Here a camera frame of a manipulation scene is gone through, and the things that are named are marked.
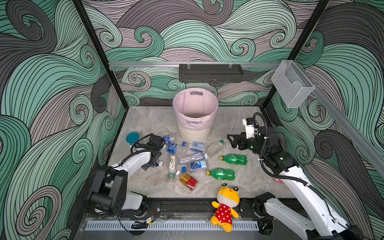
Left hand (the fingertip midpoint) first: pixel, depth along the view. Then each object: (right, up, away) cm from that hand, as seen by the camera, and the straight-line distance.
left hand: (152, 156), depth 89 cm
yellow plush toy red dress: (+41, -15, -19) cm, 48 cm away
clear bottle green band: (+41, +4, +6) cm, 41 cm away
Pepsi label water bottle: (+9, +10, +6) cm, 14 cm away
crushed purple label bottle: (+27, -1, +3) cm, 27 cm away
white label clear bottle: (+13, -3, -6) cm, 15 cm away
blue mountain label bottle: (+27, -4, -6) cm, 27 cm away
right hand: (+46, +15, -16) cm, 51 cm away
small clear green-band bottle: (+13, -10, -8) cm, 18 cm away
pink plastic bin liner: (+27, +30, +9) cm, 41 cm away
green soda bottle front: (+41, -7, -9) cm, 42 cm away
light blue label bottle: (+28, +5, +3) cm, 29 cm away
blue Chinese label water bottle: (+12, +5, +1) cm, 13 cm away
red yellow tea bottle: (+23, -10, -11) cm, 27 cm away
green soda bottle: (+50, -1, -3) cm, 50 cm away
